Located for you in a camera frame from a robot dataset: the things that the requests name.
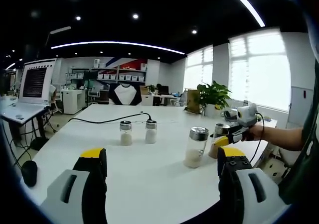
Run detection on white laptop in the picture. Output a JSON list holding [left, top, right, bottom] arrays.
[[0, 58, 57, 125]]

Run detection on black and white shirt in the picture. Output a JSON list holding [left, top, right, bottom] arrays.
[[109, 83, 143, 107]]

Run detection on green potted plant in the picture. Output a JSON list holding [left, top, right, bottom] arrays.
[[196, 80, 233, 118]]

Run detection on narrow window with blinds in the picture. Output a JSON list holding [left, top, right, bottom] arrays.
[[185, 44, 214, 93]]

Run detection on dark green shirt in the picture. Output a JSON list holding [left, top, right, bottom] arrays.
[[278, 59, 319, 206]]

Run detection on black power cable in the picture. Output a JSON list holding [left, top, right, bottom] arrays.
[[68, 112, 157, 124]]

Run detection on grey office chair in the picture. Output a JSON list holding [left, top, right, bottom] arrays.
[[49, 84, 63, 114]]

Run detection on row of white storage bins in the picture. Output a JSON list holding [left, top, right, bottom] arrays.
[[97, 74, 147, 82]]

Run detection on tall seasoning bottle white contents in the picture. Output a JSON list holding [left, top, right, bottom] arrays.
[[183, 126, 209, 169]]

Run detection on tall seasoning bottle brown contents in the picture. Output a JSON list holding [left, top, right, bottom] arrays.
[[208, 123, 231, 159]]

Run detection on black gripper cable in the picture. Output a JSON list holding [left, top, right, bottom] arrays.
[[250, 112, 265, 165]]

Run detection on black computer mouse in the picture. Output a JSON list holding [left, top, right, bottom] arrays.
[[21, 160, 38, 188]]

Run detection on grey headphones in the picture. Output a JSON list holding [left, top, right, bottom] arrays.
[[223, 109, 239, 122]]

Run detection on long ceiling light strip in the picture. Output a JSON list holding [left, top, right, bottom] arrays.
[[51, 41, 185, 55], [221, 0, 266, 28]]

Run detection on person's right hand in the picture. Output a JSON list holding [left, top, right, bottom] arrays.
[[245, 124, 271, 142]]

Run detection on small seasoning bottle white contents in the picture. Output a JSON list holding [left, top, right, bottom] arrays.
[[145, 120, 158, 144]]

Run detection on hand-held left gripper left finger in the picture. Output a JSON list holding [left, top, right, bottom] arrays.
[[39, 148, 108, 224]]

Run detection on brown cardboard box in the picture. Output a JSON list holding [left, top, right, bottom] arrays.
[[186, 89, 201, 114]]

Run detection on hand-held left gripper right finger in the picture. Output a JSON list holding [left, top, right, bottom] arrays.
[[217, 146, 287, 224]]

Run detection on wide window with blinds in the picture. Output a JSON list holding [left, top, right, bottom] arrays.
[[228, 27, 292, 112]]

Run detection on white cabinet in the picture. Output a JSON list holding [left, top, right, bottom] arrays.
[[61, 89, 86, 115]]

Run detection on metal storage shelf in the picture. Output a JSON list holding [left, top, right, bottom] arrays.
[[68, 66, 148, 83]]

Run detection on small seasoning bottle beige contents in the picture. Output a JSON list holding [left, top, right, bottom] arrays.
[[119, 120, 133, 147]]

